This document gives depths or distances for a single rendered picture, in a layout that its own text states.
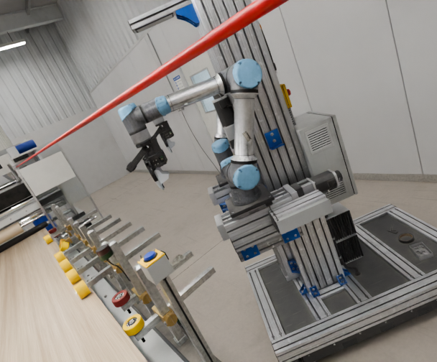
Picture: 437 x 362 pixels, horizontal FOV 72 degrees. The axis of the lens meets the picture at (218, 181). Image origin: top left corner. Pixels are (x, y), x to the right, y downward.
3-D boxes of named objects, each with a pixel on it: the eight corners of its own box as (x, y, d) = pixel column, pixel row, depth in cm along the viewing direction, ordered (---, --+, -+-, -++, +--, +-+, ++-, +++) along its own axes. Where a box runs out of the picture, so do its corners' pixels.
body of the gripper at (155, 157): (167, 165, 121) (154, 138, 117) (148, 174, 121) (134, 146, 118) (168, 161, 128) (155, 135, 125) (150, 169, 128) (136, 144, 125)
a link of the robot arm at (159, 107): (162, 95, 126) (139, 105, 125) (164, 93, 115) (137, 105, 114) (171, 112, 128) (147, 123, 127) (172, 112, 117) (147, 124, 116)
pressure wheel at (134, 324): (138, 335, 128) (125, 315, 124) (154, 330, 126) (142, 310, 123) (132, 352, 120) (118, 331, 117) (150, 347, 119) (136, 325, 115)
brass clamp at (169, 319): (166, 307, 134) (161, 299, 133) (180, 319, 123) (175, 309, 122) (154, 317, 131) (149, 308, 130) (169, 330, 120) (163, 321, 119)
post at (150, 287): (190, 347, 133) (139, 261, 119) (193, 350, 131) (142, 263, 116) (183, 353, 132) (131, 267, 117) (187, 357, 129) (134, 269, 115)
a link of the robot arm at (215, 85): (239, 62, 140) (141, 100, 135) (246, 58, 130) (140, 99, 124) (247, 87, 144) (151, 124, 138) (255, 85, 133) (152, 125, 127)
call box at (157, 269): (165, 266, 99) (154, 248, 97) (175, 272, 94) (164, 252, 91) (148, 281, 96) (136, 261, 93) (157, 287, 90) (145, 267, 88)
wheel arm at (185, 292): (213, 271, 145) (209, 264, 144) (216, 273, 142) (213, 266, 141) (136, 339, 123) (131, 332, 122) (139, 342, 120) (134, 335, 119)
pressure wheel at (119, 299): (134, 304, 150) (123, 286, 147) (140, 309, 144) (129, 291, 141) (120, 315, 146) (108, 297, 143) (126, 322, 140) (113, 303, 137)
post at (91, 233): (129, 289, 194) (91, 228, 179) (131, 291, 191) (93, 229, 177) (124, 293, 192) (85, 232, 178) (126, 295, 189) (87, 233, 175)
